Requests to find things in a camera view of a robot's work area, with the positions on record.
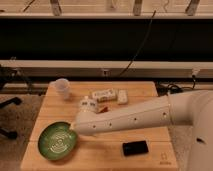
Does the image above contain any green ceramic bowl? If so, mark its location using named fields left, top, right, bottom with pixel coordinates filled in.
left=38, top=121, right=78, bottom=161

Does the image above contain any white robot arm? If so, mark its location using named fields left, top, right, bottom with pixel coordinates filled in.
left=72, top=90, right=213, bottom=171

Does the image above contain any brown sausage snack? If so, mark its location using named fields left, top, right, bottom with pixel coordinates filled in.
left=98, top=106, right=108, bottom=113

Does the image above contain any clear plastic cup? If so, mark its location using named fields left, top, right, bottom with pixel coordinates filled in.
left=52, top=78, right=70, bottom=100

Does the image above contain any small white packet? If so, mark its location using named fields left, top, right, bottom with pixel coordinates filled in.
left=117, top=90, right=128, bottom=105

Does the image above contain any black smartphone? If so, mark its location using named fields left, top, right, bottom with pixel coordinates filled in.
left=122, top=141, right=149, bottom=156

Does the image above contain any black office chair base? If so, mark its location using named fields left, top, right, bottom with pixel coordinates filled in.
left=0, top=96, right=23, bottom=140

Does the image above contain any black floor cable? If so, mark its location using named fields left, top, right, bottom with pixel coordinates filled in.
left=156, top=74, right=198, bottom=96

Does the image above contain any black hanging cable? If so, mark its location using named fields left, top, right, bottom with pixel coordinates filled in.
left=118, top=9, right=157, bottom=78

